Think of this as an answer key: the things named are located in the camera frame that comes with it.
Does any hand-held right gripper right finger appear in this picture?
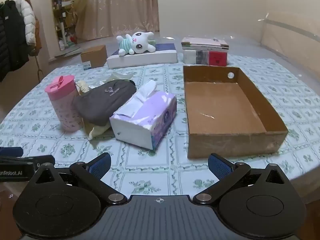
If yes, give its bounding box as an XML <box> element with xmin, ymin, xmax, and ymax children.
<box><xmin>193</xmin><ymin>153</ymin><xmax>291</xmax><ymax>205</ymax></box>

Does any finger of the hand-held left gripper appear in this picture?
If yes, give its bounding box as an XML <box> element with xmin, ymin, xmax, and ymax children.
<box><xmin>0</xmin><ymin>147</ymin><xmax>23</xmax><ymax>157</ymax></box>
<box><xmin>0</xmin><ymin>155</ymin><xmax>56</xmax><ymax>168</ymax></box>

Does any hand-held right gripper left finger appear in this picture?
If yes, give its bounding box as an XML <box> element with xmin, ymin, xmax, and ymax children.
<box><xmin>29</xmin><ymin>152</ymin><xmax>128</xmax><ymax>205</ymax></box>

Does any light green cloth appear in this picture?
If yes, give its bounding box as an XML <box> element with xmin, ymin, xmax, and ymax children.
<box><xmin>85</xmin><ymin>120</ymin><xmax>111</xmax><ymax>140</ymax></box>

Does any cardboard tray box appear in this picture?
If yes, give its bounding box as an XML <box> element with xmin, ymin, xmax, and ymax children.
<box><xmin>183</xmin><ymin>65</ymin><xmax>289</xmax><ymax>159</ymax></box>

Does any grey fabric pouch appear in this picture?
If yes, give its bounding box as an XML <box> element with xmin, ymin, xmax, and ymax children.
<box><xmin>74</xmin><ymin>79</ymin><xmax>137</xmax><ymax>127</ymax></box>

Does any white mesh cloth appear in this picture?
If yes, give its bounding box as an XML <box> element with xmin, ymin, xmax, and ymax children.
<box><xmin>99</xmin><ymin>71</ymin><xmax>134</xmax><ymax>84</ymax></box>

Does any green floral tablecloth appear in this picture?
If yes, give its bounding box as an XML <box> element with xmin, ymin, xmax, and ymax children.
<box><xmin>0</xmin><ymin>59</ymin><xmax>320</xmax><ymax>196</ymax></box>

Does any purple tissue pack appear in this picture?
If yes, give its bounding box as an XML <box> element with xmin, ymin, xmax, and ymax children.
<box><xmin>109</xmin><ymin>79</ymin><xmax>177</xmax><ymax>151</ymax></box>

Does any pink lidded cup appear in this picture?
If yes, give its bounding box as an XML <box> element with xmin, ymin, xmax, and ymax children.
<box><xmin>44</xmin><ymin>75</ymin><xmax>84</xmax><ymax>132</ymax></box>

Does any gold clothes rack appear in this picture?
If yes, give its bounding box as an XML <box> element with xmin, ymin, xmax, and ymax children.
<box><xmin>0</xmin><ymin>0</ymin><xmax>44</xmax><ymax>83</ymax></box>

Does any small closed cardboard box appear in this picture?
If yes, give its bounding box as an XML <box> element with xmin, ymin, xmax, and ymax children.
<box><xmin>80</xmin><ymin>45</ymin><xmax>108</xmax><ymax>70</ymax></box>

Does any white flat box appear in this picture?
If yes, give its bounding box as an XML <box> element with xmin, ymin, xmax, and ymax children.
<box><xmin>107</xmin><ymin>43</ymin><xmax>178</xmax><ymax>69</ymax></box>

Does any thin book with dark edge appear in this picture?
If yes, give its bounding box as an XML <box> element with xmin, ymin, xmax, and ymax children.
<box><xmin>182</xmin><ymin>44</ymin><xmax>229</xmax><ymax>53</ymax></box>

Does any brown jacket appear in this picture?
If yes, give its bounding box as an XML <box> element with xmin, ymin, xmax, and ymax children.
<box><xmin>34</xmin><ymin>17</ymin><xmax>42</xmax><ymax>49</ymax></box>

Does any pink cover book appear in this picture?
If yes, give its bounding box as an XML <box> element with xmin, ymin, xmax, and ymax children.
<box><xmin>182</xmin><ymin>37</ymin><xmax>229</xmax><ymax>47</ymax></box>

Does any white bunny plush toy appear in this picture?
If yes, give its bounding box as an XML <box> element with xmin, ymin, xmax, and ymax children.
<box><xmin>116</xmin><ymin>31</ymin><xmax>157</xmax><ymax>56</ymax></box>

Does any white puffer jacket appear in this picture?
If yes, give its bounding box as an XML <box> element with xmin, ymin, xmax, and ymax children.
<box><xmin>20</xmin><ymin>0</ymin><xmax>37</xmax><ymax>47</ymax></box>

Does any plastic wrapped headboard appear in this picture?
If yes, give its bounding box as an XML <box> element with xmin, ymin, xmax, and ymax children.
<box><xmin>260</xmin><ymin>12</ymin><xmax>320</xmax><ymax>63</ymax></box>

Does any cluttered shelf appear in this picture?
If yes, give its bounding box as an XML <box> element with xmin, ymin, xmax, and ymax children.
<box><xmin>51</xmin><ymin>0</ymin><xmax>83</xmax><ymax>50</ymax></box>

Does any beige curtain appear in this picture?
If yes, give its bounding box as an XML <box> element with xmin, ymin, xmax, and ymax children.
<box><xmin>75</xmin><ymin>0</ymin><xmax>160</xmax><ymax>40</ymax></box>

